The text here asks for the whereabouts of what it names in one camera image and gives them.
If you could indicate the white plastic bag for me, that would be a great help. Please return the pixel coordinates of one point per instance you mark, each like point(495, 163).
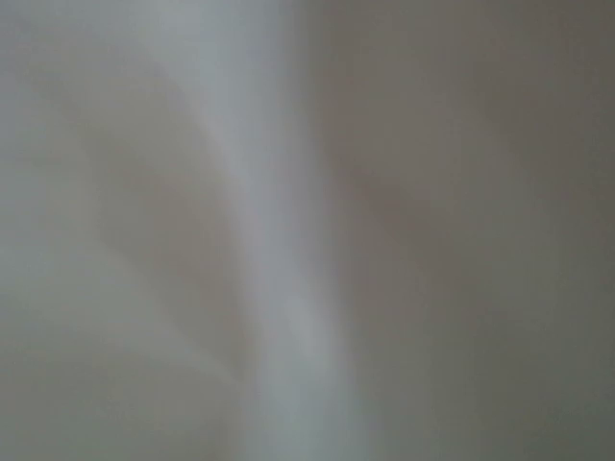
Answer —
point(288, 240)

